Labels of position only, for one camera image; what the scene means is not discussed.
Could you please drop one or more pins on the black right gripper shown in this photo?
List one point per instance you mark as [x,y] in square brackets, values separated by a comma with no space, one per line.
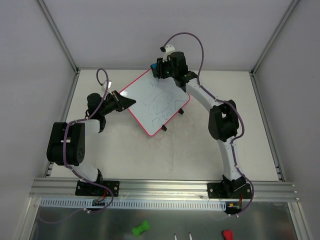
[160,69]

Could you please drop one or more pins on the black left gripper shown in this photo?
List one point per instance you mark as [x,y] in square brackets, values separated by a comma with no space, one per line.
[116,101]

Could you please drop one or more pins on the blue whiteboard eraser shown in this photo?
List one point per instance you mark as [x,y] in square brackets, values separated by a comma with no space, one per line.
[153,66]

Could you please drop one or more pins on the pink framed whiteboard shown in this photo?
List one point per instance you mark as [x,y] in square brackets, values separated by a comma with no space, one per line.
[157,101]

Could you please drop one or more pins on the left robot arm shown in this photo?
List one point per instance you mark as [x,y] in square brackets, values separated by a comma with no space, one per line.
[67,142]

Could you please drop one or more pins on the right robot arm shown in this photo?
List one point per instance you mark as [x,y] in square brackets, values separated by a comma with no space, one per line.
[223,122]

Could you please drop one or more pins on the black whiteboard clip front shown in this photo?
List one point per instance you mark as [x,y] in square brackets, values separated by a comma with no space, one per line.
[164,128]

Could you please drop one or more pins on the black whiteboard clip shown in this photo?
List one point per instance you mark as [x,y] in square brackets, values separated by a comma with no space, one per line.
[181,111]
[164,128]

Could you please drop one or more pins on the black whiteboard clip right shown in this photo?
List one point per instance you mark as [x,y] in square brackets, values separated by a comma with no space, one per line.
[181,111]

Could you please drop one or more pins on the green bone-shaped eraser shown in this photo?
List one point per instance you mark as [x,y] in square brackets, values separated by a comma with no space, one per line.
[141,228]

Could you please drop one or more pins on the red bone-shaped eraser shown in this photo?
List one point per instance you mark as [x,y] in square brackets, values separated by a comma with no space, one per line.
[228,234]

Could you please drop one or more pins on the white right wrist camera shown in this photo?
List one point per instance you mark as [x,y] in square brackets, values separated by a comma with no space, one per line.
[167,50]

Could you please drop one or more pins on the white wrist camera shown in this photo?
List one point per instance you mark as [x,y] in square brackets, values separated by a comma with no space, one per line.
[167,50]
[106,85]

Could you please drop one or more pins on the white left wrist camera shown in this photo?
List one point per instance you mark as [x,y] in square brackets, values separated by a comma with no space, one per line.
[106,85]

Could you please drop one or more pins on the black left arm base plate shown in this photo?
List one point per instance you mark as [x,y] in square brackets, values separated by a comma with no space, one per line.
[88,190]

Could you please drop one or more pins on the left aluminium frame post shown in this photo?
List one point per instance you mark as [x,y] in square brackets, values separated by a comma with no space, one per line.
[57,34]

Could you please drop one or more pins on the aluminium frame post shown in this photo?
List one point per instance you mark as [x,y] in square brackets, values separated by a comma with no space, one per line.
[57,34]
[275,34]

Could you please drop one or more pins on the aluminium mounting rail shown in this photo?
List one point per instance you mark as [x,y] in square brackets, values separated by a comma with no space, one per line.
[168,190]

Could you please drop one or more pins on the white slotted cable duct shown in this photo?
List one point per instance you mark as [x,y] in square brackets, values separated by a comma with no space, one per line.
[139,204]

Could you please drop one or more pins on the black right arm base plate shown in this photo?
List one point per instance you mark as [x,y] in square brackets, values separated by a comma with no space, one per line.
[216,190]

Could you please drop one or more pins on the right aluminium frame post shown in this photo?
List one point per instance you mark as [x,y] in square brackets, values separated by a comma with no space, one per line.
[275,34]

